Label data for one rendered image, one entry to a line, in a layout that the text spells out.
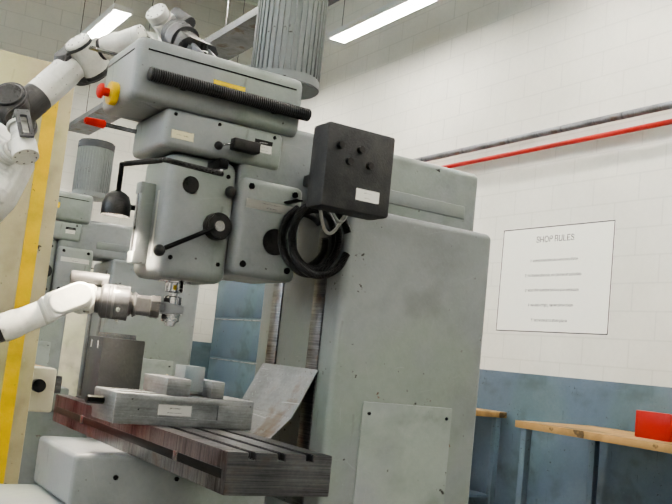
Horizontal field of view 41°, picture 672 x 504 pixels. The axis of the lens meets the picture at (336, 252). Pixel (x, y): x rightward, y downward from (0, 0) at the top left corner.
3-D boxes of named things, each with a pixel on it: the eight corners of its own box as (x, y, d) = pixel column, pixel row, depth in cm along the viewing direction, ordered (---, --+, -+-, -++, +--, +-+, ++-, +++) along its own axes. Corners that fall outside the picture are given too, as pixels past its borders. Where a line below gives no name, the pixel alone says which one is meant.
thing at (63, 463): (68, 508, 203) (75, 454, 204) (31, 482, 232) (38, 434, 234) (266, 509, 228) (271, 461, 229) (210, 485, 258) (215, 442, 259)
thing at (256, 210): (231, 273, 231) (243, 174, 235) (194, 275, 252) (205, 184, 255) (295, 283, 241) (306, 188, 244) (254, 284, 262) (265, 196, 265)
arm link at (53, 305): (97, 300, 226) (44, 321, 222) (97, 306, 235) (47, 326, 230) (87, 277, 227) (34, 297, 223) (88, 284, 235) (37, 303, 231)
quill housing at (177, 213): (156, 275, 223) (172, 148, 227) (128, 277, 241) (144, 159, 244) (226, 285, 233) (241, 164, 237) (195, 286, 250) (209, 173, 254)
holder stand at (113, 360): (93, 404, 250) (103, 332, 252) (80, 397, 270) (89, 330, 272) (137, 407, 255) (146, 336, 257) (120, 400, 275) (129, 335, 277)
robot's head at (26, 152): (2, 166, 229) (21, 146, 225) (-4, 135, 234) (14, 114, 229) (25, 172, 234) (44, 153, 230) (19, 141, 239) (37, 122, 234)
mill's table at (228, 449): (222, 495, 168) (227, 451, 169) (51, 420, 274) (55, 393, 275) (328, 497, 180) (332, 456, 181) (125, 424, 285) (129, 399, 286)
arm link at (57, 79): (92, 69, 275) (42, 114, 264) (69, 32, 268) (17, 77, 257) (116, 69, 268) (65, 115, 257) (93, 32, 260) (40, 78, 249)
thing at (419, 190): (239, 189, 235) (248, 115, 237) (204, 198, 254) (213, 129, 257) (475, 238, 276) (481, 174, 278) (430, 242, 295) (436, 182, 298)
